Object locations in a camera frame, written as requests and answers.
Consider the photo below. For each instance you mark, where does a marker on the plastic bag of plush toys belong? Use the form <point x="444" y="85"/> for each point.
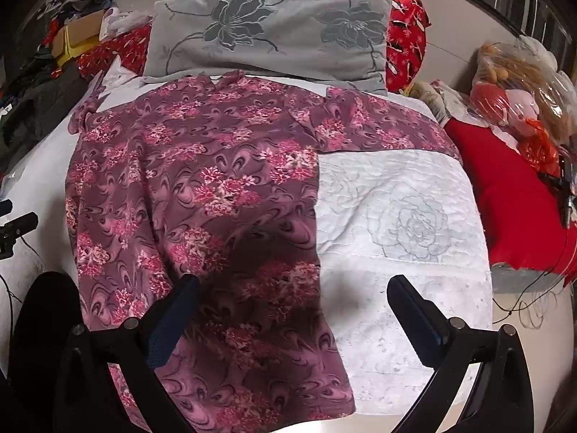
<point x="518" y="99"/>

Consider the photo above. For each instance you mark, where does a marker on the dark quilted jacket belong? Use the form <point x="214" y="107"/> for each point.
<point x="40" y="99"/>

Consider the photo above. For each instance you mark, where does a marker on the dark cloth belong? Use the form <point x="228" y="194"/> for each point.
<point x="36" y="361"/>

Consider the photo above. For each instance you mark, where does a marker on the red printed blanket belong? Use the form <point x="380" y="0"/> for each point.
<point x="405" y="40"/>

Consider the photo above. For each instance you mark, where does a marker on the black gadget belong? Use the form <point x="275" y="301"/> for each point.
<point x="559" y="187"/>

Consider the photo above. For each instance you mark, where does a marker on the white quilted bedspread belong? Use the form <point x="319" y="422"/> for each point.
<point x="396" y="198"/>

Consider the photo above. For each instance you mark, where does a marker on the purple floral shirt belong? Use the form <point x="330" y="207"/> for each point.
<point x="203" y="167"/>

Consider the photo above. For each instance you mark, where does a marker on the cardboard box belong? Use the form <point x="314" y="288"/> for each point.
<point x="85" y="25"/>

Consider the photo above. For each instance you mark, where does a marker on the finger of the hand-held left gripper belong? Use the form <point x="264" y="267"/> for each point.
<point x="17" y="228"/>

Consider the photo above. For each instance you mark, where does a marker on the grey floral pillow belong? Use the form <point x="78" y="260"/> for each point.
<point x="279" y="45"/>

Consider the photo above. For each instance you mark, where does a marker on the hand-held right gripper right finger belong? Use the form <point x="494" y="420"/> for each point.
<point x="421" y="322"/>

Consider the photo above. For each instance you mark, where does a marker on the white plastic bags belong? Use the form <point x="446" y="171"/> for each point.
<point x="126" y="20"/>

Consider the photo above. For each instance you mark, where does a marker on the beige cloth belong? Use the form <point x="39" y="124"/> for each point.
<point x="428" y="97"/>

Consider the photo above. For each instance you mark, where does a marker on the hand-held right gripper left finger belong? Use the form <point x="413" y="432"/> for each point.
<point x="173" y="320"/>

